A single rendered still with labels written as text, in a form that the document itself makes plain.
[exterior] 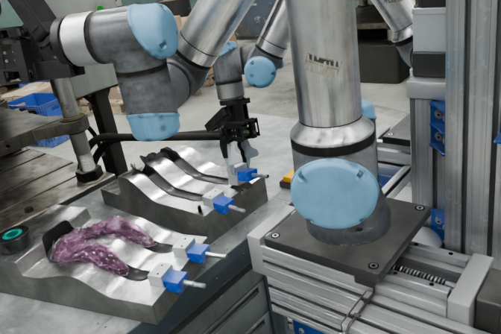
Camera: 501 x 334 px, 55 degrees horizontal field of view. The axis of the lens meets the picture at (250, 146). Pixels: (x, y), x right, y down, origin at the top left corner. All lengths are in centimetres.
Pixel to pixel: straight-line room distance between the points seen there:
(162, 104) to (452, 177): 52
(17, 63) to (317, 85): 43
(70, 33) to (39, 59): 8
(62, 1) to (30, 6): 123
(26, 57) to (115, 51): 15
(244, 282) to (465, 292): 80
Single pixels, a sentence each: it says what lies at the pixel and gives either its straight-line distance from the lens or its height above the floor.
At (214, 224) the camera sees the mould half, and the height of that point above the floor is 85.
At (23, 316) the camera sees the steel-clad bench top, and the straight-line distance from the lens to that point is 133.
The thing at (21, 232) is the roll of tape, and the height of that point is 95.
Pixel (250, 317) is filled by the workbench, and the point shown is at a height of 48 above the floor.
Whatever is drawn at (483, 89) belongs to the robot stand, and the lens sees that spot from 85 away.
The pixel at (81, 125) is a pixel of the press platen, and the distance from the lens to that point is 187.
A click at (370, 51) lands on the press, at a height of 34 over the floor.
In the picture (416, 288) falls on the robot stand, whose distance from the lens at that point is 85.
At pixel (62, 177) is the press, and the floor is 79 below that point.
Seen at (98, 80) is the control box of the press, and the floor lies 112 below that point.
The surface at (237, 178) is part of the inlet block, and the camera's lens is 138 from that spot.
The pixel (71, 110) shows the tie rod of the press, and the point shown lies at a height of 107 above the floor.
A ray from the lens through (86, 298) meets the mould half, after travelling 123.
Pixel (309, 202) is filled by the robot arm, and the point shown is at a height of 120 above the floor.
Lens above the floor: 153
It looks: 22 degrees down
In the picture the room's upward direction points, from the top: 9 degrees counter-clockwise
